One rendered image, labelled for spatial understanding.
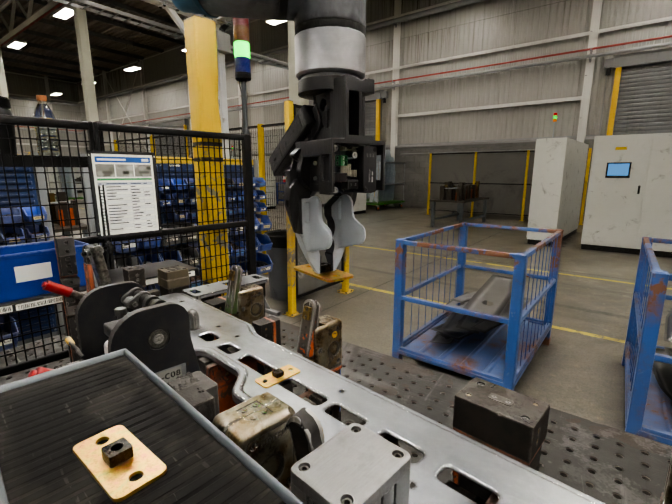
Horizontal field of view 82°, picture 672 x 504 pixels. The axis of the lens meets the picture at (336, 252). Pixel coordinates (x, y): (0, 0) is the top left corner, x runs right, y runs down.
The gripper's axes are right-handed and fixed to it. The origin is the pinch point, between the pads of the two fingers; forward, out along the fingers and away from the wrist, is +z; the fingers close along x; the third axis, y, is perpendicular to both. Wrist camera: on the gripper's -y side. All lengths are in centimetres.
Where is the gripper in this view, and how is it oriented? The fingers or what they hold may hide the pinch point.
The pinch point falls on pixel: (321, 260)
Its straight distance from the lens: 47.3
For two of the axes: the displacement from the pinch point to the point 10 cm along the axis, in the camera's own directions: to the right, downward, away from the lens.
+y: 5.9, 1.6, -7.9
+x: 8.1, -1.2, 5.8
